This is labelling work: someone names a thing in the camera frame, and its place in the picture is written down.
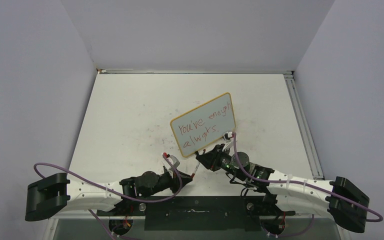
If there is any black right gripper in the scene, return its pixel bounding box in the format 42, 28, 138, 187
196, 143, 247, 182

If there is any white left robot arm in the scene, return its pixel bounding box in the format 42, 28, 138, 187
24, 168, 193, 222

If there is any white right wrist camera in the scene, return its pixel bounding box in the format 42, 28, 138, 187
222, 131, 235, 143

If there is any yellow framed whiteboard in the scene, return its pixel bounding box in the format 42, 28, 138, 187
170, 92, 237, 158

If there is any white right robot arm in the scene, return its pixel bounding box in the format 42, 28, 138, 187
195, 144, 370, 233

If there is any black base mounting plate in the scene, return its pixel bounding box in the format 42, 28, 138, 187
97, 196, 295, 232

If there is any aluminium rail right side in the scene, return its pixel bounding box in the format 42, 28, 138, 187
283, 71, 325, 180

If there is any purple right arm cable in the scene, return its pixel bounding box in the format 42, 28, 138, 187
231, 132, 384, 223

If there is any aluminium rail back edge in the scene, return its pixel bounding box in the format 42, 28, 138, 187
97, 69, 293, 75

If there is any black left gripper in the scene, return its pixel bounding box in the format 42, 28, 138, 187
141, 167, 192, 198

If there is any white whiteboard marker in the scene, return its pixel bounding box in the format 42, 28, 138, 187
191, 162, 201, 179

